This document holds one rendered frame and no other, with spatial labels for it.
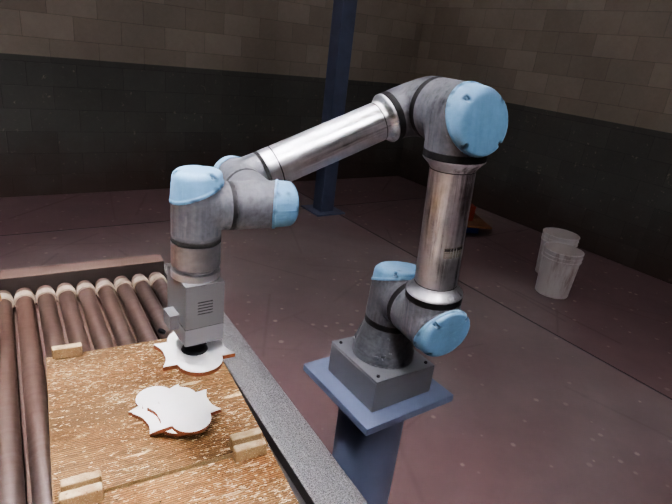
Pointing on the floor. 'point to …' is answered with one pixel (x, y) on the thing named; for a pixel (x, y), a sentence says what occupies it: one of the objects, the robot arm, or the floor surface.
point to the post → (334, 98)
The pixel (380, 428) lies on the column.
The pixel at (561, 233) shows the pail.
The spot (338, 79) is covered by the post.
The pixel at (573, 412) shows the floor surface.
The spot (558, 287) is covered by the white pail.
